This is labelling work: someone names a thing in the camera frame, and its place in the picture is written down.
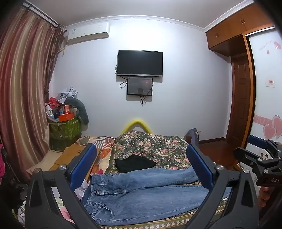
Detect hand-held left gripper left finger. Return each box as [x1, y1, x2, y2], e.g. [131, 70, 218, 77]
[25, 143, 104, 229]

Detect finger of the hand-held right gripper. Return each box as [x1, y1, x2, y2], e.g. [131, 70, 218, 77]
[234, 147, 268, 177]
[248, 135, 282, 159]

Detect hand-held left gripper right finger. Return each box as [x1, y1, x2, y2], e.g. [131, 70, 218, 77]
[183, 144, 259, 229]

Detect blue denim pants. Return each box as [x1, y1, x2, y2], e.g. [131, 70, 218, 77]
[80, 165, 232, 226]

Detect person's right hand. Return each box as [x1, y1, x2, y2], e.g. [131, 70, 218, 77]
[258, 187, 272, 207]

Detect wooden lap desk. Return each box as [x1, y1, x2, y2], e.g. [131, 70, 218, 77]
[26, 144, 102, 174]

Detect striped blanket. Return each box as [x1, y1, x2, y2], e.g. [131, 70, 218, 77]
[75, 135, 116, 177]

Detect green storage box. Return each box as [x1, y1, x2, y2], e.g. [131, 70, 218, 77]
[48, 117, 82, 151]

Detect brown wooden door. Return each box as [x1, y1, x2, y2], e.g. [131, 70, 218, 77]
[227, 54, 254, 146]

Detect pink white cloth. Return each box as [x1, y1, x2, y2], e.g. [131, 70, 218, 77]
[13, 181, 88, 225]

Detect floral covered bed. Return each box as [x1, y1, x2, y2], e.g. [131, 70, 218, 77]
[99, 130, 234, 229]

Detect black folded cloth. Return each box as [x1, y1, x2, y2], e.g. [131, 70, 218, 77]
[115, 154, 156, 173]

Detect orange box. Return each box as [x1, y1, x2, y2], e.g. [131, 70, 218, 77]
[58, 113, 74, 122]

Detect grey white clothes pile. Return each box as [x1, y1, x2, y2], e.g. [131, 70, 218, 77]
[58, 87, 78, 104]

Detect dark pink clothes pile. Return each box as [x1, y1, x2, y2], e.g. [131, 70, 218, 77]
[0, 143, 11, 183]

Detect striped brown curtain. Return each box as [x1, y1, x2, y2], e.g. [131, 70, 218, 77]
[0, 4, 66, 183]

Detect small black monitor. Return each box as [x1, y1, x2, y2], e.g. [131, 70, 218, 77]
[127, 77, 153, 96]

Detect wooden wardrobe cabinet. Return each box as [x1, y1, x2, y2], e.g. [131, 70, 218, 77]
[205, 3, 276, 56]

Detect white air conditioner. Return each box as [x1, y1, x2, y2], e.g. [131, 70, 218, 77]
[67, 22, 111, 44]

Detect black monitor cable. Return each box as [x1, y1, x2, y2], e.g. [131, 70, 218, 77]
[140, 95, 152, 106]

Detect black wall television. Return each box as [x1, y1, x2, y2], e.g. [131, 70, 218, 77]
[116, 50, 163, 77]

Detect curtain rail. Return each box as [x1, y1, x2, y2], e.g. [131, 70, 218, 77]
[22, 0, 60, 28]

